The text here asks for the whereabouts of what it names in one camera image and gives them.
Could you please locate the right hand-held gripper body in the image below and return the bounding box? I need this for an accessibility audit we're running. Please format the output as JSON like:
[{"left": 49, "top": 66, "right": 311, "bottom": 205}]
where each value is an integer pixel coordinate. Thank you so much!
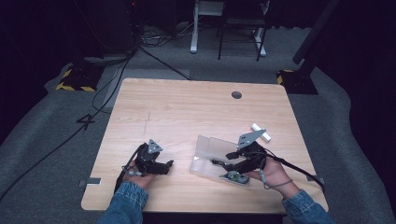
[{"left": 237, "top": 129, "right": 268, "bottom": 172}]

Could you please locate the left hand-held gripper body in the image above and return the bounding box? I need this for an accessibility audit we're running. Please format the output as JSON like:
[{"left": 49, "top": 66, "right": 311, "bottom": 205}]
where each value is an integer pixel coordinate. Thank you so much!
[{"left": 134, "top": 138, "right": 164, "bottom": 175}]

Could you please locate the clear plastic pencil case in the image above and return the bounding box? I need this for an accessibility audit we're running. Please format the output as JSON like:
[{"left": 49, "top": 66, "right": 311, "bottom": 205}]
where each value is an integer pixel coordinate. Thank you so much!
[{"left": 190, "top": 134, "right": 250, "bottom": 187}]

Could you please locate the person's left hand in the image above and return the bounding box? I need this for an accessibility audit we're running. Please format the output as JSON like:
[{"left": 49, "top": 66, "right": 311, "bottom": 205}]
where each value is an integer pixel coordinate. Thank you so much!
[{"left": 122, "top": 160, "right": 157, "bottom": 189}]

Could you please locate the person's right hand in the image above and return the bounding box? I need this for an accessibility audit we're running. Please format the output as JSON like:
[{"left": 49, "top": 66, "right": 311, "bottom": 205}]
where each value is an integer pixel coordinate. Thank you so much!
[{"left": 248, "top": 157, "right": 293, "bottom": 199}]

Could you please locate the white eraser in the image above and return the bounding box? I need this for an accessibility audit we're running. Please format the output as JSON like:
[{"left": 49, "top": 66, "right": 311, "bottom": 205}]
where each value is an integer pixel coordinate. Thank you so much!
[{"left": 250, "top": 122, "right": 272, "bottom": 143}]

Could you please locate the grey tape strip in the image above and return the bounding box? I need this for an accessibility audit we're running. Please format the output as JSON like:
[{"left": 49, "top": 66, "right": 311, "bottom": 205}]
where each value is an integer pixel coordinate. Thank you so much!
[
  {"left": 78, "top": 176, "right": 103, "bottom": 188},
  {"left": 306, "top": 175, "right": 325, "bottom": 185}
]

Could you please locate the black yellow striped stand base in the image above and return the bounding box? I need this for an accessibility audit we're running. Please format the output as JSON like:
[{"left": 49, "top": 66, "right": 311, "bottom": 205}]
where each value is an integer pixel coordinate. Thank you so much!
[
  {"left": 55, "top": 60, "right": 105, "bottom": 92},
  {"left": 276, "top": 68, "right": 319, "bottom": 95}
]

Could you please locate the black slanted pole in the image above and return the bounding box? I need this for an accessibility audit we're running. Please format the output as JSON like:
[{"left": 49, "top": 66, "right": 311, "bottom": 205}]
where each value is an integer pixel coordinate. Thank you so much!
[{"left": 291, "top": 0, "right": 342, "bottom": 74}]

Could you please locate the black equipment tower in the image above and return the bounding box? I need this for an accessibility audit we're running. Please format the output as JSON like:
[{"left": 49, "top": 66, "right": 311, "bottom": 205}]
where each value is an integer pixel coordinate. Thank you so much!
[{"left": 101, "top": 0, "right": 139, "bottom": 56}]

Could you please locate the grey wrist cord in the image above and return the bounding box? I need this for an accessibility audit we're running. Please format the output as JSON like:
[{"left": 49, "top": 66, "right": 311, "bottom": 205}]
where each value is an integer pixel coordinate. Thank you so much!
[
  {"left": 121, "top": 166, "right": 145, "bottom": 177},
  {"left": 259, "top": 169, "right": 294, "bottom": 190}
]

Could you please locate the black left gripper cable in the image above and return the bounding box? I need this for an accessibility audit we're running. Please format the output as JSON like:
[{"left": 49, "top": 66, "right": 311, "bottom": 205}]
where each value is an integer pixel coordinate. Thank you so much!
[{"left": 114, "top": 143, "right": 148, "bottom": 194}]

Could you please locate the thin looped floor cable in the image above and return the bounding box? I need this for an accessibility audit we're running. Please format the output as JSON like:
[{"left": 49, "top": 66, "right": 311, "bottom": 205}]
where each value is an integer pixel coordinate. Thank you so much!
[{"left": 92, "top": 59, "right": 133, "bottom": 115}]

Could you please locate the long black floor cable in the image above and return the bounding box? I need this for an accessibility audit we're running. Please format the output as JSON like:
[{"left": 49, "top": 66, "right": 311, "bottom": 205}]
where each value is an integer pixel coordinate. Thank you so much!
[{"left": 0, "top": 50, "right": 135, "bottom": 203}]

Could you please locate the black chair frame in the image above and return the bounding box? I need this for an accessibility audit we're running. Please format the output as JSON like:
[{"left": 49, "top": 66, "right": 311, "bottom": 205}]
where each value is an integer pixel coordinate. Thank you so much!
[{"left": 217, "top": 0, "right": 271, "bottom": 62}]

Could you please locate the white desk frame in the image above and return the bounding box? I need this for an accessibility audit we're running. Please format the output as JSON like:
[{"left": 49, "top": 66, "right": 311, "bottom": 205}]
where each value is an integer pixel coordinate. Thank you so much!
[{"left": 190, "top": 0, "right": 268, "bottom": 58}]

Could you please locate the tangled cable bundle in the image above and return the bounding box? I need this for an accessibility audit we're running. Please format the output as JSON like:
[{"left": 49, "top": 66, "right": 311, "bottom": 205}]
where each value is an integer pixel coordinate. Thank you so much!
[{"left": 136, "top": 21, "right": 195, "bottom": 49}]

